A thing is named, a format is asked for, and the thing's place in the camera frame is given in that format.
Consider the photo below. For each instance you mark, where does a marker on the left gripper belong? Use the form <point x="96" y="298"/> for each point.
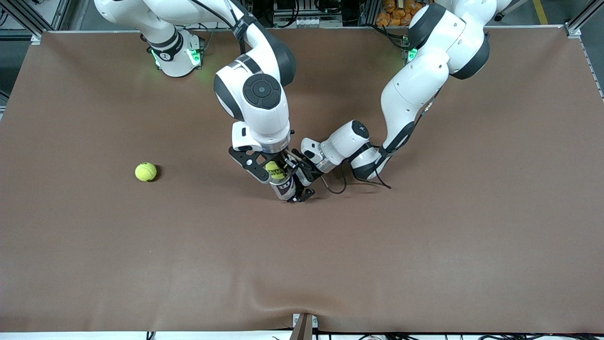
<point x="302" y="173"/>

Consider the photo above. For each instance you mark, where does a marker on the silver tennis ball can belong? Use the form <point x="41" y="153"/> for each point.
<point x="283" y="190"/>

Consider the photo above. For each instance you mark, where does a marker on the printed yellow tennis ball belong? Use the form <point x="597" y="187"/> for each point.
<point x="272" y="167"/>

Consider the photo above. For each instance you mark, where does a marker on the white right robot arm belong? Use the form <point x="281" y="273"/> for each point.
<point x="264" y="118"/>

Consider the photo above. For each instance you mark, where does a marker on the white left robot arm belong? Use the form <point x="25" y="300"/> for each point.
<point x="410" y="89"/>

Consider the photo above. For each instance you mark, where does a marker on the brown table mat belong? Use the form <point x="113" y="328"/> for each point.
<point x="302" y="259"/>

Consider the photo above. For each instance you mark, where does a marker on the white terminal block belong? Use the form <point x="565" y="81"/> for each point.
<point x="306" y="22"/>

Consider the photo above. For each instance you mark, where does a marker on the pile of orange items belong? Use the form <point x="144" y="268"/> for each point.
<point x="394" y="14"/>

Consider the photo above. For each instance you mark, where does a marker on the metal edge bracket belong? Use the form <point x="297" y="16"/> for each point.
<point x="304" y="328"/>

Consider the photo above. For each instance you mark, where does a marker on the aluminium frame post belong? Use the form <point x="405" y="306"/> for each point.
<point x="369" y="13"/>

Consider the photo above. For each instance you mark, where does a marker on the aluminium frame strut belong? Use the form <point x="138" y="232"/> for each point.
<point x="573" y="30"/>
<point x="37" y="38"/>

